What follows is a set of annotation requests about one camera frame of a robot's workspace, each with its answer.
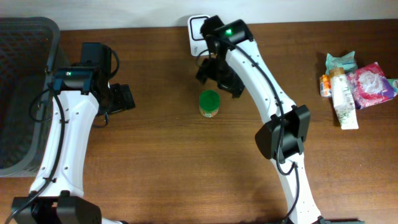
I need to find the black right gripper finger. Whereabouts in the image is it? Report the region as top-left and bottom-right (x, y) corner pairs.
(195, 58), (211, 84)
(218, 79), (245, 98)

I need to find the green lid jar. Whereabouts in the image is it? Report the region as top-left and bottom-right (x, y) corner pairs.
(199, 90), (220, 118)

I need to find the small orange box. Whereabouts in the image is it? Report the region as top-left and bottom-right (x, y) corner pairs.
(320, 75), (331, 98)

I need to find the white cream tube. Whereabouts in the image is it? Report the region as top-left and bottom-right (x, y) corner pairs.
(329, 67), (359, 130)

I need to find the teal wipes packet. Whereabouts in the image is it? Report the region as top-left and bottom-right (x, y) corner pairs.
(325, 51), (358, 75)

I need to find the red purple tissue pack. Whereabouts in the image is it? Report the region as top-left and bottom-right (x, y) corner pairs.
(346, 62), (396, 110)

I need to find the green kleenex tissue pack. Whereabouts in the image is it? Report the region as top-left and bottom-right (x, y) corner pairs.
(387, 78), (398, 94)

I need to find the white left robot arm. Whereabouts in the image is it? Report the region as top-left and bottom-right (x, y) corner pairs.
(6, 42), (136, 224)

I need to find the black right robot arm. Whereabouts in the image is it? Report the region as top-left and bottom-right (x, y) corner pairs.
(187, 16), (323, 223)

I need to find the white barcode scanner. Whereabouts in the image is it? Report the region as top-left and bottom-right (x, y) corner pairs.
(187, 15), (210, 57)

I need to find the grey plastic mesh basket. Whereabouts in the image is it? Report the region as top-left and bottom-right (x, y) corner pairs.
(1, 17), (70, 177)

